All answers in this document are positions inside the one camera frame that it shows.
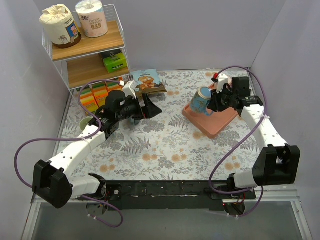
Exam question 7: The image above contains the dark teal mug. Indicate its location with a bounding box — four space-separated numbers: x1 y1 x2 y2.
130 118 141 126

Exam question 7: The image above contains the patterned blue mug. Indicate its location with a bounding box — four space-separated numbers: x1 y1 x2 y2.
189 86 214 117

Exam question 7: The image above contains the green mug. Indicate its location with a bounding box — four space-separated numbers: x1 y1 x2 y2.
79 117 92 131

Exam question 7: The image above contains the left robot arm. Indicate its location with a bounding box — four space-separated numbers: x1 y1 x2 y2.
32 90 162 209

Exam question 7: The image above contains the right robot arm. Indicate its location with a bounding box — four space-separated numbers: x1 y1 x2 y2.
208 73 301 199

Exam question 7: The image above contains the pink mug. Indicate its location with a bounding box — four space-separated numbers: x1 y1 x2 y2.
227 76 232 86

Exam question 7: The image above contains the pink tray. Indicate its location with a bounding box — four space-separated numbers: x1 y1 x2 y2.
182 85 238 139

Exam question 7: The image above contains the snack bag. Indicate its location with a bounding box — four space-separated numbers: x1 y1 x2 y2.
131 69 167 98

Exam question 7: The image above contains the middle sponge pack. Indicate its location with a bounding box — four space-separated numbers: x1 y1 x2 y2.
92 83 109 107

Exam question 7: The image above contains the floral table mat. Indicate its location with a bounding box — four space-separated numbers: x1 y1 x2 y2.
71 70 260 180

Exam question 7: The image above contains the left sponge pack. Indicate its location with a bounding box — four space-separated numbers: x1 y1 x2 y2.
79 86 99 113

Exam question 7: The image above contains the green tissue box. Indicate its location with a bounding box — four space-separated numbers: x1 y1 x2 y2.
100 50 128 73

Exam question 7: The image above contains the beige toilet paper roll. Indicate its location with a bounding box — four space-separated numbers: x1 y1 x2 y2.
39 4 82 49

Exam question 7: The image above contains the white toilet paper roll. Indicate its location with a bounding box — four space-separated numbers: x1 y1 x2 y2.
75 0 108 38

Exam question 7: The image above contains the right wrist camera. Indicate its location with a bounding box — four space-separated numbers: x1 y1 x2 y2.
211 73 230 94

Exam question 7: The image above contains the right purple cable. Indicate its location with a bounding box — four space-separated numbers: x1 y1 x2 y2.
208 65 270 217

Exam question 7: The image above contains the purple cable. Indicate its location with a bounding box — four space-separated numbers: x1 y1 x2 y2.
14 79 125 228
208 65 270 217

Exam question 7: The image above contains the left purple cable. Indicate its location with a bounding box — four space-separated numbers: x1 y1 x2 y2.
14 79 125 228

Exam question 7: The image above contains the white wire wooden shelf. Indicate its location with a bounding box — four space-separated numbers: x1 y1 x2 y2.
42 4 131 99

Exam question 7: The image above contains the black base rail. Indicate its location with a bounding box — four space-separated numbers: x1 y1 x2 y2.
77 178 257 212

